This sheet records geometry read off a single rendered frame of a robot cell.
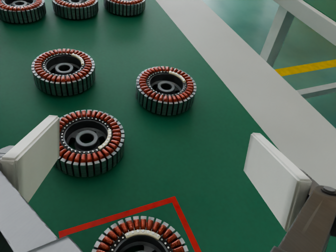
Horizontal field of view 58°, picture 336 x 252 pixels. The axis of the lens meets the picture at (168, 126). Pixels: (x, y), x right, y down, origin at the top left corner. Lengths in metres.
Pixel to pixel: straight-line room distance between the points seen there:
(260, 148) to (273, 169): 0.02
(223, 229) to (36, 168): 0.31
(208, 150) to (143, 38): 0.36
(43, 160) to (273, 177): 0.13
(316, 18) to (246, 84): 0.52
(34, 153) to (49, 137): 0.02
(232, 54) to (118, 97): 0.32
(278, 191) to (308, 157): 0.40
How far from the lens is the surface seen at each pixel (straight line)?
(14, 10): 0.81
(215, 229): 0.43
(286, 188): 0.17
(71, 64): 0.64
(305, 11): 1.18
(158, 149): 0.49
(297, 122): 0.63
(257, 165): 0.20
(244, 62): 0.75
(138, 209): 0.43
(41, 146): 0.18
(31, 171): 0.17
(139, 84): 0.56
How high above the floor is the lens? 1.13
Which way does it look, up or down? 45 degrees down
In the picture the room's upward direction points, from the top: 10 degrees clockwise
